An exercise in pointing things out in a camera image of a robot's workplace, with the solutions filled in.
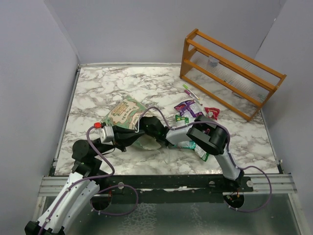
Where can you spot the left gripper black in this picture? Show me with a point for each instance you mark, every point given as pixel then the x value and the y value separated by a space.
pixel 123 137

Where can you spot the green printed paper bag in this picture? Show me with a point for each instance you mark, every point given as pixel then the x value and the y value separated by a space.
pixel 126 114

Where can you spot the teal snack packet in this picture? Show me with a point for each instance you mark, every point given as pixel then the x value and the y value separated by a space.
pixel 186 145

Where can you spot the purple snack packet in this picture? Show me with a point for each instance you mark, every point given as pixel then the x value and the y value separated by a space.
pixel 189 108

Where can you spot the green snack packet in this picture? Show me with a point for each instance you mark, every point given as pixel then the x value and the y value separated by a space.
pixel 181 121
pixel 201 153

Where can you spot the red snack packet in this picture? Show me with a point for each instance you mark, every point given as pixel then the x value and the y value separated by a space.
pixel 212 112

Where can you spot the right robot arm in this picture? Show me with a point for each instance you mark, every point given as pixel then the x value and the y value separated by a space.
pixel 210 136

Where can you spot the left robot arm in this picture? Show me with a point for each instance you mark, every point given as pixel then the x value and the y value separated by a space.
pixel 90 170

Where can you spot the magenta cap marker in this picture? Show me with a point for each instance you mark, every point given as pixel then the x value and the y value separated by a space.
pixel 193 97

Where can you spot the green cap marker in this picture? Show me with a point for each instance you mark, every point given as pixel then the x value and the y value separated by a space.
pixel 191 92

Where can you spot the small item on shelf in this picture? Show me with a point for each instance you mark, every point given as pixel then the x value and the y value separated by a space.
pixel 213 62

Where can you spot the orange wooden shelf rack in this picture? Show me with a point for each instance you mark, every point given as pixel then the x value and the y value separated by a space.
pixel 238 82

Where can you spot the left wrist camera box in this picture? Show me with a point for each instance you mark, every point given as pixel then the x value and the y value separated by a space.
pixel 106 134

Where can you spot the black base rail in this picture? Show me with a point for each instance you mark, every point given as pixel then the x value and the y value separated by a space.
pixel 158 189

